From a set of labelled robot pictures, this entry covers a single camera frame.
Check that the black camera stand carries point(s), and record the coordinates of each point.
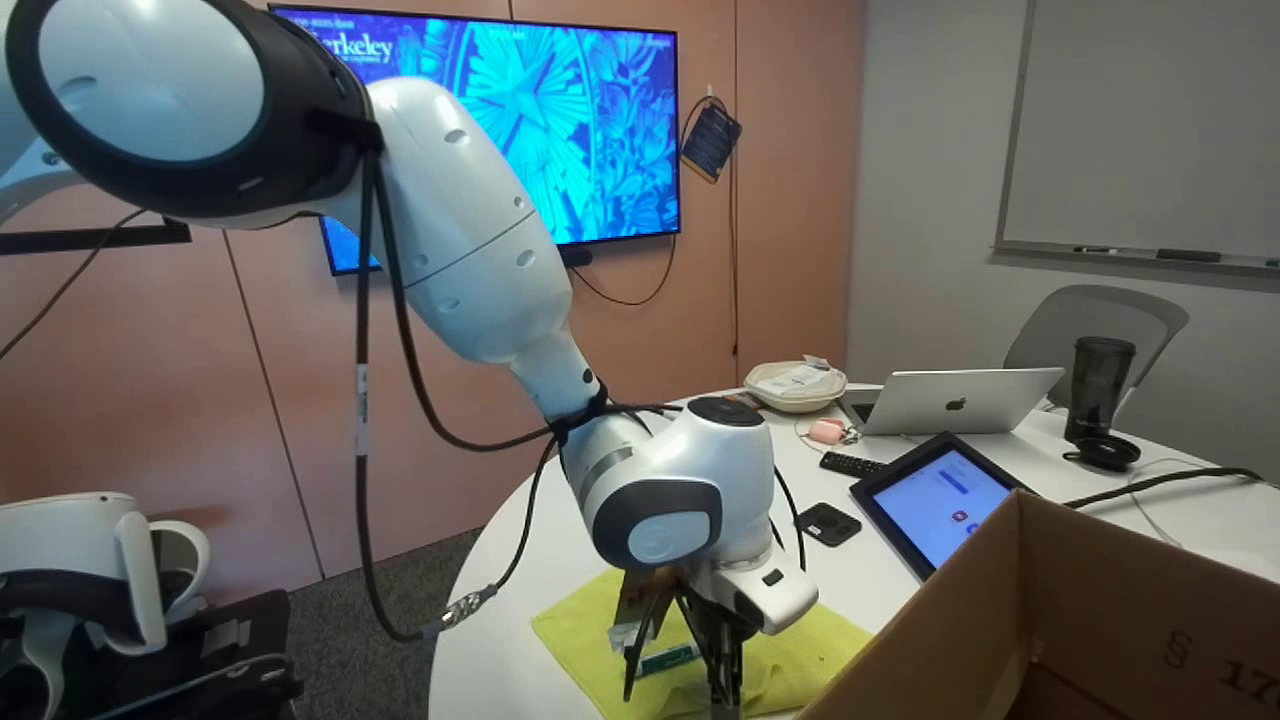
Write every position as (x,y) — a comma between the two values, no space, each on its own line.
(93,237)

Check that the black tablet with lit screen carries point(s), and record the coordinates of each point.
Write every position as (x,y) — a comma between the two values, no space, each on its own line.
(943,506)

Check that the wall television with blue picture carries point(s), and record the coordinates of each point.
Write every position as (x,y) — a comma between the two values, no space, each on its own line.
(585,123)

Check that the silver laptop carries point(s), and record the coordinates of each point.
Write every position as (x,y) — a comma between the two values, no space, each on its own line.
(954,403)

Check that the green white marker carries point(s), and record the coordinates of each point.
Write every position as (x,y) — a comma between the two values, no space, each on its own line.
(672,659)

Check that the wall whiteboard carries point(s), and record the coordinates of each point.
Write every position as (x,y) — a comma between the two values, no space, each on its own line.
(1146,123)

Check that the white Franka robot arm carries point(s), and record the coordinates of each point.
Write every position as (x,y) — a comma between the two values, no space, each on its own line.
(453,227)

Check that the white bowl object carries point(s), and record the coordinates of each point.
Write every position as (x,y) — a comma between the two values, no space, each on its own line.
(794,384)

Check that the black smartphone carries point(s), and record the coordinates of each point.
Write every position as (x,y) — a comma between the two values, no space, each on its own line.
(830,527)

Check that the black wall mounted device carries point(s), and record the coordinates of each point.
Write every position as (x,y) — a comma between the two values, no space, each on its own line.
(708,139)

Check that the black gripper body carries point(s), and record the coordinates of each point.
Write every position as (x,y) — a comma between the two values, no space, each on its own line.
(699,601)

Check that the brown cardboard box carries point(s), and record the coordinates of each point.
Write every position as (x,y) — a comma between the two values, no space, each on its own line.
(1067,627)

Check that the yellow towel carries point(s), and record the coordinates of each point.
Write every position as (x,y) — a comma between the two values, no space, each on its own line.
(801,654)

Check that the grey office chair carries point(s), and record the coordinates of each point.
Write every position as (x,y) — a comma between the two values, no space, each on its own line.
(1104,312)

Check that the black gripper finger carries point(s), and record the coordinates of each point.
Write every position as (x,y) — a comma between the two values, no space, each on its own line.
(720,667)
(637,654)

